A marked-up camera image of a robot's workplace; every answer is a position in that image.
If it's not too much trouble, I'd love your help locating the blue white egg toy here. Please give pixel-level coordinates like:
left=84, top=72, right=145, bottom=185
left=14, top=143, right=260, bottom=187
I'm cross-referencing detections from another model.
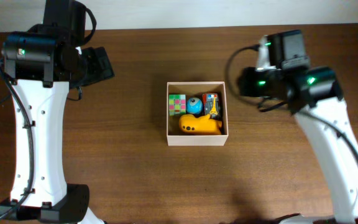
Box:
left=186, top=97, right=203, bottom=114

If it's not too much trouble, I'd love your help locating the pastel rubik cube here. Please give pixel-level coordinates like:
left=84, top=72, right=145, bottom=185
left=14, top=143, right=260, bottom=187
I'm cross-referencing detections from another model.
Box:
left=168, top=94, right=186, bottom=116

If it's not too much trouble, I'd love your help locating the yellow submarine toy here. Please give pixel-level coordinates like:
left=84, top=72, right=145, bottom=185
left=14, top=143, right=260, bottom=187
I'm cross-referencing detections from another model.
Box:
left=178, top=114, right=223, bottom=135

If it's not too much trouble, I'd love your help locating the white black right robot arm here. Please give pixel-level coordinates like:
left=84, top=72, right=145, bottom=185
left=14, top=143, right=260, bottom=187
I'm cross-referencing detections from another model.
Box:
left=237, top=30, right=358, bottom=223

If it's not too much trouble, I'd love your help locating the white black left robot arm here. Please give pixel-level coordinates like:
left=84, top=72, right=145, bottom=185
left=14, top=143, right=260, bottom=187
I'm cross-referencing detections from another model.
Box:
left=0, top=1, right=114, bottom=223

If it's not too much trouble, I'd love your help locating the beige cardboard box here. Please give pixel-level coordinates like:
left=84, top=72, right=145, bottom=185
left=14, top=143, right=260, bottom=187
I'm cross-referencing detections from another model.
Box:
left=166, top=82, right=229, bottom=146

